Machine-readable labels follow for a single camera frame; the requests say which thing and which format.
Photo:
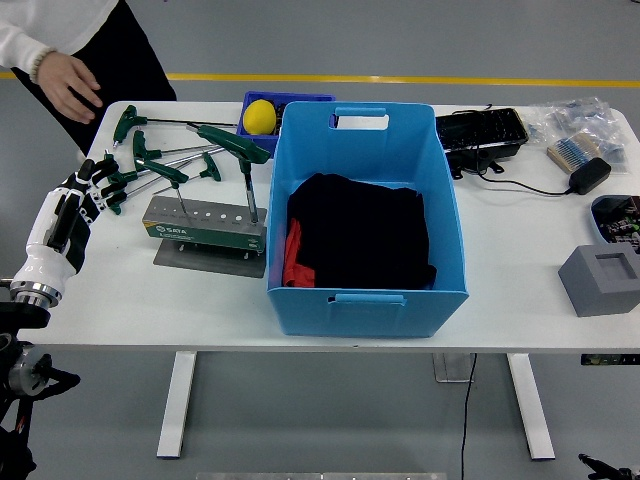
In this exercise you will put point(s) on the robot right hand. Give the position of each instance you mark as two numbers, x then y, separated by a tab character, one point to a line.
607	471

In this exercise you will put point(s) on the person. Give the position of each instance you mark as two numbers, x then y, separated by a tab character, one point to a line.
125	65

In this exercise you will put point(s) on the black plastic tray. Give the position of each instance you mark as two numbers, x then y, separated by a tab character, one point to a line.
480	129

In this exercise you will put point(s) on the clear plastic parts bags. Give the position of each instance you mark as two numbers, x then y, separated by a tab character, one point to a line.
575	115

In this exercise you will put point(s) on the black power adapter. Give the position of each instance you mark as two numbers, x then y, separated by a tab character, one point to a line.
590	175

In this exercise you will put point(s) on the small dark blue bin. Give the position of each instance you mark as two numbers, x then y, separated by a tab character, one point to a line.
255	142

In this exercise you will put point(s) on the taped resistor bundle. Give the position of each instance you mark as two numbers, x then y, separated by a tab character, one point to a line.
572	150

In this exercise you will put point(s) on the black small parts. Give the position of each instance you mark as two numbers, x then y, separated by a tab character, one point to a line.
281	117

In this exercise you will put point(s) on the person's right hand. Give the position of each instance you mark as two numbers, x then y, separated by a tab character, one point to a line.
67	85

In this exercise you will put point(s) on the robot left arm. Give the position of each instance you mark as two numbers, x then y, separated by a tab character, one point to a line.
20	370

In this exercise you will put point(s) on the grey metal foot plate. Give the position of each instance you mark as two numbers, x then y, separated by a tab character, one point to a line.
450	367

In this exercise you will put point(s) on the black cloth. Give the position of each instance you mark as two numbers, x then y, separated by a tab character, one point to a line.
370	230

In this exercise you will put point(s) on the black bracket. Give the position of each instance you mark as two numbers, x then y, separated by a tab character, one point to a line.
472	162

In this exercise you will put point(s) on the person's right forearm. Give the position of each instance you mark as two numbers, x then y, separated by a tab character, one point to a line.
20	47

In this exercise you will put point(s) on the grey block with recess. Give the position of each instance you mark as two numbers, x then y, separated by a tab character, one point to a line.
595	290

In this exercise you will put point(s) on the electronic circuit parts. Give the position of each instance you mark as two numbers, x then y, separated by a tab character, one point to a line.
622	222

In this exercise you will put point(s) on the yellow lemon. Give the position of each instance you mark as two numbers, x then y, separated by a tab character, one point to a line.
259	116

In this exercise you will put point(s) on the green grey wrench holder stand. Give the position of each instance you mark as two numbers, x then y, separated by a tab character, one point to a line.
200	232

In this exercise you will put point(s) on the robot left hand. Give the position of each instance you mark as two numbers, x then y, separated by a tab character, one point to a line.
50	220

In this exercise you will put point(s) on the large light blue folding box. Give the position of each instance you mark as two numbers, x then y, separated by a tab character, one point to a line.
370	315

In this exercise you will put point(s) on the orange cloth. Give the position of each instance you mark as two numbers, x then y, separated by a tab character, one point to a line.
295	260

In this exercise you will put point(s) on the white table leg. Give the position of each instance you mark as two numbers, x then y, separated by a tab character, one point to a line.
532	405
175	405

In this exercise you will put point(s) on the light blue tray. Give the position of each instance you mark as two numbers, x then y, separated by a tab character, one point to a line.
596	220

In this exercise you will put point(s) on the black table control panel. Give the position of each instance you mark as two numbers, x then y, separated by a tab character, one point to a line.
610	359

